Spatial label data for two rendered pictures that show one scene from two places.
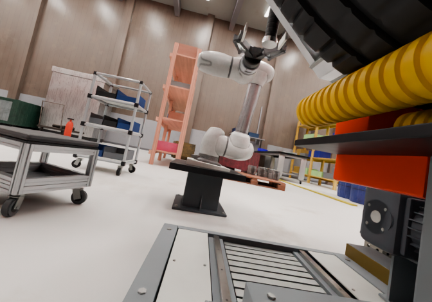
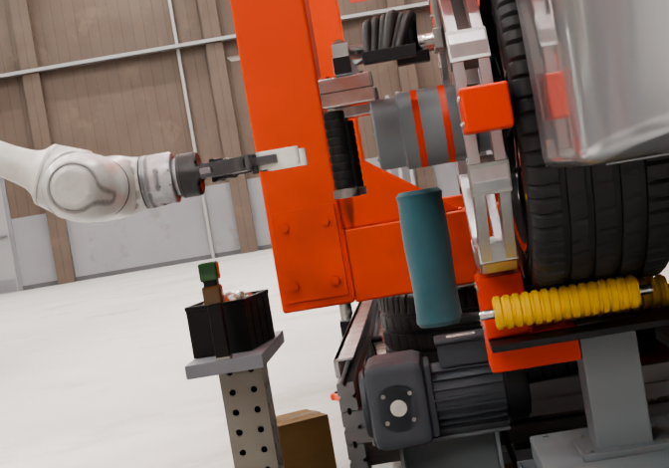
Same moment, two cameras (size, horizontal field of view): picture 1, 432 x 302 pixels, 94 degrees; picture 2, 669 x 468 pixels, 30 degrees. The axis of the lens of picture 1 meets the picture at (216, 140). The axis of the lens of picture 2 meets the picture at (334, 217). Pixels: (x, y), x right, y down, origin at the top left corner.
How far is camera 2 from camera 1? 205 cm
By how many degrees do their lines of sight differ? 83
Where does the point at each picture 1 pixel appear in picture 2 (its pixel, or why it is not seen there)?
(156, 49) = not seen: outside the picture
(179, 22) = not seen: outside the picture
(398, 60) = (608, 295)
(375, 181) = (546, 359)
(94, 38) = not seen: outside the picture
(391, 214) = (419, 395)
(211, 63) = (113, 197)
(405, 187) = (569, 356)
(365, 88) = (589, 307)
